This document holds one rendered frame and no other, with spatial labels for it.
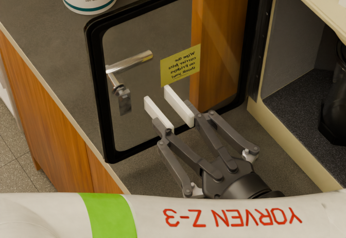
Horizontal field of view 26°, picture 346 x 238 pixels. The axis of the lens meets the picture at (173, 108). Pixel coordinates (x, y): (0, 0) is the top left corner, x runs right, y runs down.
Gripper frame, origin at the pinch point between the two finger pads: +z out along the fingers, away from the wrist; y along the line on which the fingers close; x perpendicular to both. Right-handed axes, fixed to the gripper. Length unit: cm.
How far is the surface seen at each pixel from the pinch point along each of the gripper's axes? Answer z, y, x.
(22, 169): 82, 4, 127
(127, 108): 10.6, 1.0, 10.7
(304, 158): -6.7, -26.4, 29.7
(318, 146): -7.6, -28.5, 25.9
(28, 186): 75, 6, 127
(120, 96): 10.7, 2.1, 6.4
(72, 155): 42, 0, 69
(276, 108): 3.5, -27.6, 25.8
